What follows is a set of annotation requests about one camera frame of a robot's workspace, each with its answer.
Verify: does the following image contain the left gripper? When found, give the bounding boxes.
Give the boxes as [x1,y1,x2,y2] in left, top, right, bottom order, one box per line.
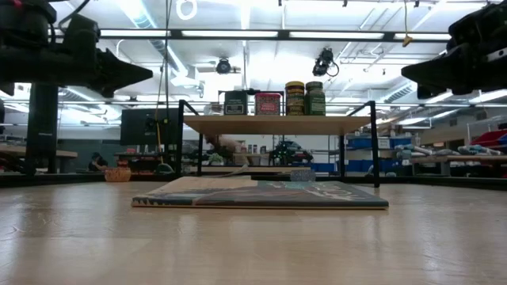
[47,43,154,99]

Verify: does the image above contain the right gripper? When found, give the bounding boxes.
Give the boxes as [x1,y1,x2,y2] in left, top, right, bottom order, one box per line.
[400,39,507,101]

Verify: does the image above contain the oregano jar green lid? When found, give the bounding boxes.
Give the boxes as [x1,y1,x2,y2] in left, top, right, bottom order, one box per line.
[304,81,327,116]

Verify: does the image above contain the dark green spice tin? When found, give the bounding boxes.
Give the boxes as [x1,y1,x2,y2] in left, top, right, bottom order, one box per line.
[223,90,249,116]

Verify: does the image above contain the onion spice jar yellow lid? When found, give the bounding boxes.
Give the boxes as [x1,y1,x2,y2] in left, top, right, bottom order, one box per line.
[284,81,306,116]

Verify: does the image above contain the red smoked paprika tin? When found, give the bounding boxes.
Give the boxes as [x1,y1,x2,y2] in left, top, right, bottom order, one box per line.
[253,92,282,116]

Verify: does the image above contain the wooden shelf black metal legs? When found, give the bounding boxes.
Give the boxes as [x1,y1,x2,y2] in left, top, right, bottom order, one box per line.
[177,89,381,189]

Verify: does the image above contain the black monitor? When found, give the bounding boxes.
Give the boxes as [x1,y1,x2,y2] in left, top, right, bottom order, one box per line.
[120,108,179,146]

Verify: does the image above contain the blue storage bins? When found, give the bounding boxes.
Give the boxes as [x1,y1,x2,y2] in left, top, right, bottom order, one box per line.
[346,136,413,175]

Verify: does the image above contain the person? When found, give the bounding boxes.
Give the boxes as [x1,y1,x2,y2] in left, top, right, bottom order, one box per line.
[204,134,250,165]
[86,151,109,173]

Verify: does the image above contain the black round pillar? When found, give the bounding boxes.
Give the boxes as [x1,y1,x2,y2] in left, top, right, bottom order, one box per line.
[25,83,61,175]

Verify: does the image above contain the long wooden workbench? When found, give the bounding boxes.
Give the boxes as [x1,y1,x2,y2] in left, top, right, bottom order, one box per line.
[0,143,79,174]

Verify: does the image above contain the wooden table with clutter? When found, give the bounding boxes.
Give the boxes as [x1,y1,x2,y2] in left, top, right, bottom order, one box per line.
[410,154,507,177]

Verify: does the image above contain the broom with yellow stick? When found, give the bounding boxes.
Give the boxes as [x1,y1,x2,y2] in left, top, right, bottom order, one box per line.
[153,118,175,176]

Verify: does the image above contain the black overhead rig beam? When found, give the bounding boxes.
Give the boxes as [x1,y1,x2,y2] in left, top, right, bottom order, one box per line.
[94,25,452,44]

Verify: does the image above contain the blue white patterned object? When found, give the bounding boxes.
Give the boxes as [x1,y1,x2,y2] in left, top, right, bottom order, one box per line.
[289,169,317,183]

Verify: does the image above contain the black green background robot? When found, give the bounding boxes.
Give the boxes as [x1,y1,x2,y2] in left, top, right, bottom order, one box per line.
[269,140,314,167]

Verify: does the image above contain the Acadia picture book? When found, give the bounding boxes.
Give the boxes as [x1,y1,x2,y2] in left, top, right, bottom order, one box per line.
[131,176,390,210]

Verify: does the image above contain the hanging cord yellow tag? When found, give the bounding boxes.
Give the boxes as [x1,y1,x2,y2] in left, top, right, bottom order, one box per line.
[401,0,414,48]

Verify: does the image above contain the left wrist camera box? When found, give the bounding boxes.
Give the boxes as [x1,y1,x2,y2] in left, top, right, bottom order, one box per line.
[62,13,101,51]

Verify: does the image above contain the floor lamp with ring light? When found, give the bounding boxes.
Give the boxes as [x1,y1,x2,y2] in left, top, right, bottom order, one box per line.
[157,0,198,120]

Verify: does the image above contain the black ceiling camera with cable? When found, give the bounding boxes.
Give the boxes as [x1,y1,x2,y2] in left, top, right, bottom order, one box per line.
[311,47,341,78]

